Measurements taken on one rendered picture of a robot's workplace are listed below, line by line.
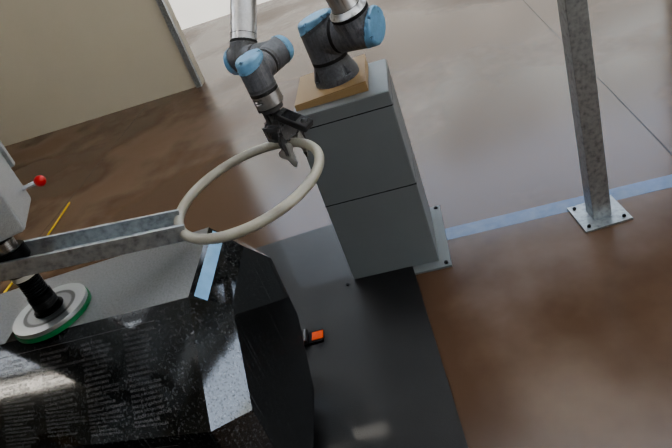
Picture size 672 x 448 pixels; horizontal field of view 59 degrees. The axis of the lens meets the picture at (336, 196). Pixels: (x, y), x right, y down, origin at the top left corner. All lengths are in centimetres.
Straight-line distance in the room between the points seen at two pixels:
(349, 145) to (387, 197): 29
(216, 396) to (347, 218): 120
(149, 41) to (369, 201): 463
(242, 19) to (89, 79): 528
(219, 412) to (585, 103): 174
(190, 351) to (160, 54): 543
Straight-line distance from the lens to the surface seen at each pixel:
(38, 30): 725
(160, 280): 176
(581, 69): 247
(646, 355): 225
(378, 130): 238
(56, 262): 176
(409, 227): 261
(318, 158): 171
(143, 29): 679
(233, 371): 164
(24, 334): 185
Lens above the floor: 167
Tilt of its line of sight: 29 degrees down
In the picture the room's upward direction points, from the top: 21 degrees counter-clockwise
